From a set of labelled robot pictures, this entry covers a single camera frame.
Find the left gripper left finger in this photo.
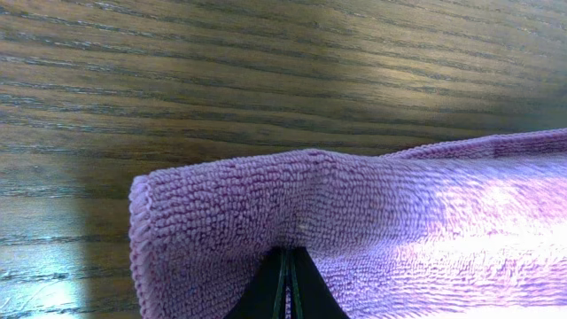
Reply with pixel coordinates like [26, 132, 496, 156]
[225, 247, 287, 319]

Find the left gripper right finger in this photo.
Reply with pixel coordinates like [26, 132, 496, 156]
[287, 247, 348, 319]

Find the purple microfiber cloth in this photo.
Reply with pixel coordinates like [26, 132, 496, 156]
[129, 129, 566, 318]

